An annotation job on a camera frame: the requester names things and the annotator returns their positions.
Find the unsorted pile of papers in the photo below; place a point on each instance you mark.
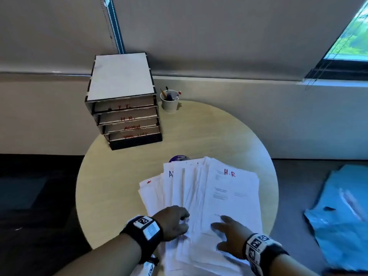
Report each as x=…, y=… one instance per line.
x=184, y=183

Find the person's left hand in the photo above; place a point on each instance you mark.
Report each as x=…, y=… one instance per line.
x=172, y=224

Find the blue dotted blind strip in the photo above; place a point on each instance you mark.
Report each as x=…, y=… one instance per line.
x=116, y=31

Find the blue round disc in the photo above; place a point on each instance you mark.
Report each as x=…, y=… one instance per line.
x=178, y=158

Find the person's right forearm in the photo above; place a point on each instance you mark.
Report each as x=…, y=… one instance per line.
x=287, y=268

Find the white pen cup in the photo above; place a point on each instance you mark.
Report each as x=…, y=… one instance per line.
x=170, y=106

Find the black pen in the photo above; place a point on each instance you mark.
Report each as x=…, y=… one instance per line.
x=167, y=91

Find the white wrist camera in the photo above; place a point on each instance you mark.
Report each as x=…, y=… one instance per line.
x=149, y=268

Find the blue plastic bag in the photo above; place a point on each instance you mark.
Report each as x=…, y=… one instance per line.
x=339, y=221

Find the white red-capped marker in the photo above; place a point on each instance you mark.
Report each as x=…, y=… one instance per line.
x=177, y=95

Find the person's left forearm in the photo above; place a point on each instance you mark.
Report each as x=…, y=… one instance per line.
x=109, y=258

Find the blue pen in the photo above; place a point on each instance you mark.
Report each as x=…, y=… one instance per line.
x=171, y=97

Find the window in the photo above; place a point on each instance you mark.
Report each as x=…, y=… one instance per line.
x=350, y=43

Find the cardboard document tray organizer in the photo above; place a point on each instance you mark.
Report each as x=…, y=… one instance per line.
x=120, y=77

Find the person's right hand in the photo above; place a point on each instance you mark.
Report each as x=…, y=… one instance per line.
x=235, y=241

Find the round wooden table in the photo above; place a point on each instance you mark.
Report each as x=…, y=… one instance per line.
x=201, y=135

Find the yellow pencil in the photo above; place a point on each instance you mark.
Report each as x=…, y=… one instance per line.
x=163, y=93

